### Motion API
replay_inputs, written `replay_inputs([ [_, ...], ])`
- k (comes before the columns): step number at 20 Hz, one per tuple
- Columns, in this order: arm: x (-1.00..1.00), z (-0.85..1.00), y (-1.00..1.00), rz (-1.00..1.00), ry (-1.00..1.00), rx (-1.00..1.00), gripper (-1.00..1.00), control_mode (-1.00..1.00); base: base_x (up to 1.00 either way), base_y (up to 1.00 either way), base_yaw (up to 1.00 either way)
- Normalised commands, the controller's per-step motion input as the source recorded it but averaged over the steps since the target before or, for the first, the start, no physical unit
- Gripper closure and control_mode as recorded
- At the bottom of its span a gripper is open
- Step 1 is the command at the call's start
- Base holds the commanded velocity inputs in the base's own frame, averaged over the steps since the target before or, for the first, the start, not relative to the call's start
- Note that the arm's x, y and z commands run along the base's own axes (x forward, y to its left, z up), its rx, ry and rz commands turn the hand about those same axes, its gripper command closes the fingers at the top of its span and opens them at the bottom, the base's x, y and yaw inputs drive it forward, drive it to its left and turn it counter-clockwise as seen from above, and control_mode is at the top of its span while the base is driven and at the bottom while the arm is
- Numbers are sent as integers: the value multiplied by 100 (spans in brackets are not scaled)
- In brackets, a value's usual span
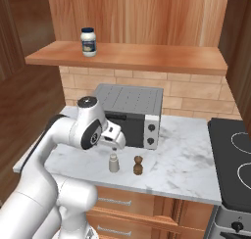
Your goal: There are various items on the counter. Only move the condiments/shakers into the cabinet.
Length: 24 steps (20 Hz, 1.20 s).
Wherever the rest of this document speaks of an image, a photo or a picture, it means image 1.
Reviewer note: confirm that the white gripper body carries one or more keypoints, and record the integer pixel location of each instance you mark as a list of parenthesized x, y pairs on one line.
[(115, 141)]

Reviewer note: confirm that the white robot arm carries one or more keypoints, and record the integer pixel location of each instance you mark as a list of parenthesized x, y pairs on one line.
[(39, 184)]

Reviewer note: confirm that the tall wooden cabinet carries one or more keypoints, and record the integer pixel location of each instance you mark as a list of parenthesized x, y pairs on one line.
[(26, 96)]

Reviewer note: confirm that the wooden open cabinet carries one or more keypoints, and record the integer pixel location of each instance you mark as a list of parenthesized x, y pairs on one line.
[(130, 27)]

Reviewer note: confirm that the white salt shaker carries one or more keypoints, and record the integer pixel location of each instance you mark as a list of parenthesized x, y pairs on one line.
[(113, 162)]

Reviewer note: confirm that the brown pepper mill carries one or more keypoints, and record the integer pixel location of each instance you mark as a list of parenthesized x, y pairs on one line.
[(138, 165)]

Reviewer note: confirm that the grey toaster oven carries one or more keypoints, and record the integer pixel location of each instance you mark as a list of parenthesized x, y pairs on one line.
[(135, 117)]

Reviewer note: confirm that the wooden drawer front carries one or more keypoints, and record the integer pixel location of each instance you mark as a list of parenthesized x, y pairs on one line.
[(114, 229), (125, 201)]

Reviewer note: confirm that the white mayonnaise jar blue lid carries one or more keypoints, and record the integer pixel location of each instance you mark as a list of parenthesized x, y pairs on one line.
[(89, 42)]

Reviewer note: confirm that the black stove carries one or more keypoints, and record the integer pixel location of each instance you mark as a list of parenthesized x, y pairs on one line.
[(230, 181)]

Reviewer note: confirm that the black stove knob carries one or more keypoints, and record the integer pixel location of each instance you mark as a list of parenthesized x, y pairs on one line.
[(237, 226)]

